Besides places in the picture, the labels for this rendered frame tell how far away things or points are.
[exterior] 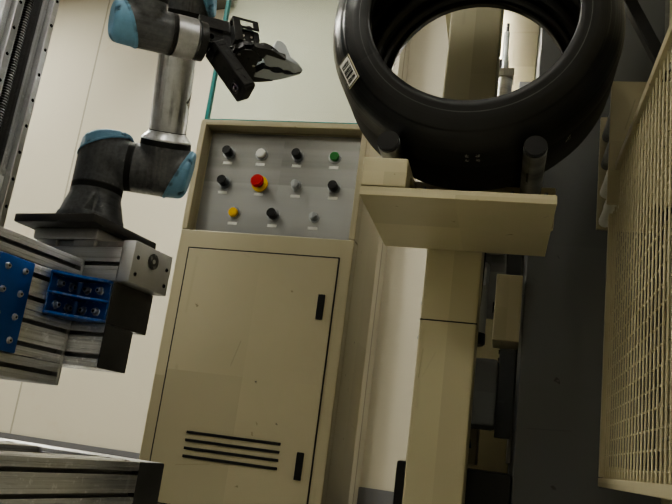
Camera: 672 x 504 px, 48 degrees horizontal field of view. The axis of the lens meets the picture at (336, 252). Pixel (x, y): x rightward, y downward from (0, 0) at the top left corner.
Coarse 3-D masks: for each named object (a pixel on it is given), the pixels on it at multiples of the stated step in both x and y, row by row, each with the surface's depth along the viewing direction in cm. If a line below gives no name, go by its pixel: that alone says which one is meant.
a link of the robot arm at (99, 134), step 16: (80, 144) 173; (96, 144) 170; (112, 144) 171; (128, 144) 173; (80, 160) 170; (96, 160) 169; (112, 160) 170; (128, 160) 170; (80, 176) 169; (96, 176) 168; (112, 176) 170; (128, 176) 171
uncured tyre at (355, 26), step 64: (384, 0) 180; (448, 0) 184; (512, 0) 181; (576, 0) 172; (384, 64) 150; (576, 64) 142; (384, 128) 152; (448, 128) 145; (512, 128) 143; (576, 128) 151
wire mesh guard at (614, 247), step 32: (640, 128) 141; (640, 192) 135; (608, 224) 172; (640, 224) 133; (608, 256) 170; (640, 256) 132; (608, 288) 168; (608, 320) 166; (640, 320) 126; (608, 352) 162; (640, 352) 124; (608, 384) 158; (640, 384) 123; (608, 416) 156; (608, 448) 152; (640, 448) 118; (608, 480) 144; (640, 480) 116
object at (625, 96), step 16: (624, 96) 171; (640, 96) 170; (624, 112) 170; (608, 128) 181; (624, 128) 169; (608, 144) 174; (656, 144) 166; (608, 160) 168; (640, 160) 166; (656, 160) 165; (608, 176) 167; (640, 176) 165; (656, 176) 164; (608, 192) 166; (656, 192) 164; (608, 208) 170; (624, 208) 183
